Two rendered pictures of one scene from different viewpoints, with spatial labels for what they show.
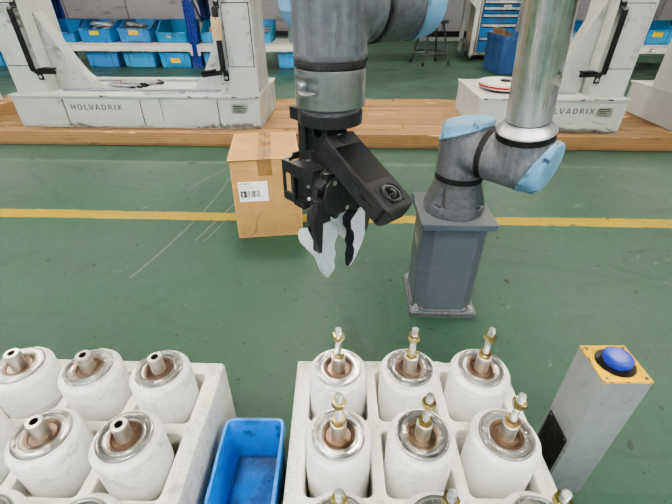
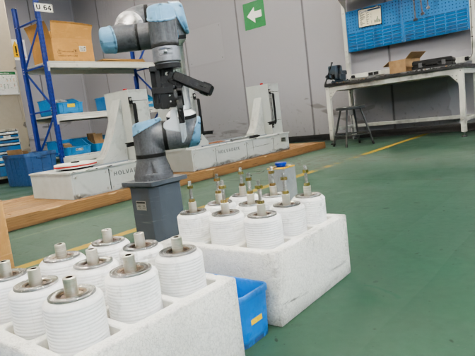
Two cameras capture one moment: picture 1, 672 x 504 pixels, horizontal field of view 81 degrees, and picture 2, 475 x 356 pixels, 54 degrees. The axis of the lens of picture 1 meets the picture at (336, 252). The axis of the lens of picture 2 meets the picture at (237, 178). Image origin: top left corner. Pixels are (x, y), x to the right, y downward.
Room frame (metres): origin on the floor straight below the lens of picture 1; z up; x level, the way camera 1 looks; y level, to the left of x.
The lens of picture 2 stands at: (-0.47, 0.93, 0.50)
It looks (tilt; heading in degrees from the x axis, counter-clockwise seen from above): 8 degrees down; 308
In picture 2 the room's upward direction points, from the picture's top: 7 degrees counter-clockwise
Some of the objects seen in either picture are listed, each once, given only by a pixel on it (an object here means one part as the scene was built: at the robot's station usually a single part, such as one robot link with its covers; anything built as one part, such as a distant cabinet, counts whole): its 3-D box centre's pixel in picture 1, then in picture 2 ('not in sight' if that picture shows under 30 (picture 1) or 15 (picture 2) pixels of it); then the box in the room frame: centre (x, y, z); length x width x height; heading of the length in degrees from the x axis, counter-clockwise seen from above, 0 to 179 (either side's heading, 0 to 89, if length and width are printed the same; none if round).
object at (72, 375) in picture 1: (88, 367); (61, 257); (0.44, 0.41, 0.25); 0.08 x 0.08 x 0.01
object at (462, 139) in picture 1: (466, 145); (150, 135); (0.91, -0.31, 0.47); 0.13 x 0.12 x 0.14; 43
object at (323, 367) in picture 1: (338, 367); (193, 212); (0.44, 0.00, 0.25); 0.08 x 0.08 x 0.01
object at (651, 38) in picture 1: (645, 32); not in sight; (5.09, -3.49, 0.36); 0.50 x 0.38 x 0.21; 176
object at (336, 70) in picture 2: not in sight; (336, 73); (2.06, -4.44, 0.87); 0.41 x 0.17 x 0.25; 88
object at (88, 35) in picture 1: (104, 30); not in sight; (5.30, 2.71, 0.36); 0.50 x 0.38 x 0.21; 178
